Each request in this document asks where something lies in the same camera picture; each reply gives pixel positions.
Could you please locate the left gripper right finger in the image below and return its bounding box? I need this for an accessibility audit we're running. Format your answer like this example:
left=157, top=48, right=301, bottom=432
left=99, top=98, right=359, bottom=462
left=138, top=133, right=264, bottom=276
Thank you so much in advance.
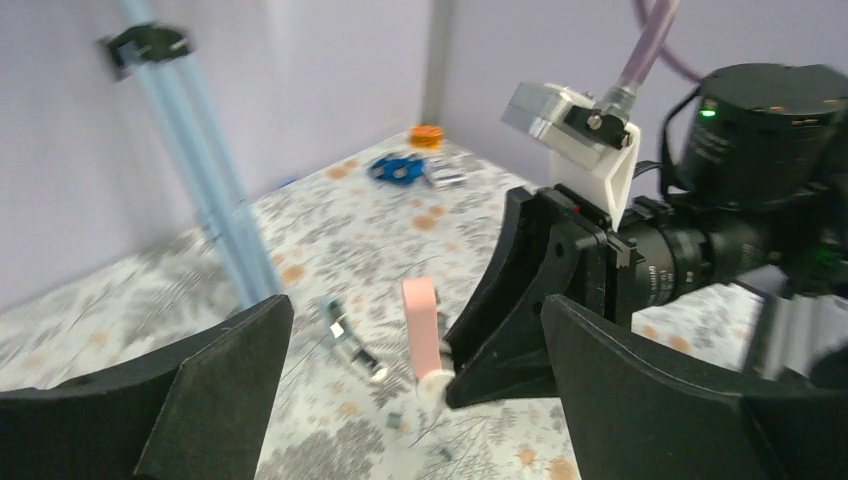
left=541, top=295, right=847, bottom=479

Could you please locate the silver staple strip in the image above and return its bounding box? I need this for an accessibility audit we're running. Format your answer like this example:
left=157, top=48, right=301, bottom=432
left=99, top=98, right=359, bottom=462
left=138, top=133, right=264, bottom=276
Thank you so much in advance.
left=386, top=412, right=404, bottom=431

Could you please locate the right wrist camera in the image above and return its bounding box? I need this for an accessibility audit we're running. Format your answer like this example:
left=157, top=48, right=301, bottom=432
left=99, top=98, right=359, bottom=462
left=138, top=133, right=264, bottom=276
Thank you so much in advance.
left=502, top=82, right=641, bottom=231

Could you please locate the pink stapler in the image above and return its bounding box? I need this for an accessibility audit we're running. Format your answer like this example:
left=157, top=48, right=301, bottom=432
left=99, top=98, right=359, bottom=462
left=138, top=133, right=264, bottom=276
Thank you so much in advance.
left=401, top=277, right=455, bottom=410

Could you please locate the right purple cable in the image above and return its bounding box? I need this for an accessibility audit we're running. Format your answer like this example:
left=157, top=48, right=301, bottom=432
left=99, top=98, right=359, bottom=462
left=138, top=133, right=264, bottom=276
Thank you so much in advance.
left=616, top=0, right=707, bottom=91

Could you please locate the floral patterned table mat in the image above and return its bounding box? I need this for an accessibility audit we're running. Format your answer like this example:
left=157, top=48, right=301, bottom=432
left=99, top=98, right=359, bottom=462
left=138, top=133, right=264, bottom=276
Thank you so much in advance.
left=0, top=132, right=770, bottom=480

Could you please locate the light blue tripod stand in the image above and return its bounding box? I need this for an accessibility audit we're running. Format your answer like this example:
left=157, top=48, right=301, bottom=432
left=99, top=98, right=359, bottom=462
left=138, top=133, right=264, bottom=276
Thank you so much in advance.
left=100, top=1, right=282, bottom=309

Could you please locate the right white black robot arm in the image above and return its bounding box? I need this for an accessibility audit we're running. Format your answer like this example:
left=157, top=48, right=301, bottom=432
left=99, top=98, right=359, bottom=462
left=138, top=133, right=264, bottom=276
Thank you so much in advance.
left=445, top=63, right=847, bottom=408

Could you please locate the blue toy car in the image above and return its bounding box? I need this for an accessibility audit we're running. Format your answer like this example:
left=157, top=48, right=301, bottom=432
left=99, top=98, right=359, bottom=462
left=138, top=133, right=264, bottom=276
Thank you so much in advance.
left=367, top=153, right=425, bottom=186

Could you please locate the orange round toy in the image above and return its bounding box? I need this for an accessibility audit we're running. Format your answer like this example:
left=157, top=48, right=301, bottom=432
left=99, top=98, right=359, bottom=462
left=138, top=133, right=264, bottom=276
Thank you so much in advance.
left=407, top=125, right=444, bottom=150

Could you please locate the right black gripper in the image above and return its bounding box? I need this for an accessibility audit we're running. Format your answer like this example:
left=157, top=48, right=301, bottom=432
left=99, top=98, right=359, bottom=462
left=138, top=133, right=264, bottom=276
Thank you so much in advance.
left=446, top=185, right=715, bottom=409

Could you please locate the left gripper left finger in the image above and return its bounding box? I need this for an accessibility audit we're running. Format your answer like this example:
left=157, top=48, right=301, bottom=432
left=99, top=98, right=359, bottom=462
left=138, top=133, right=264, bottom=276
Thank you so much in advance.
left=1, top=295, right=294, bottom=479

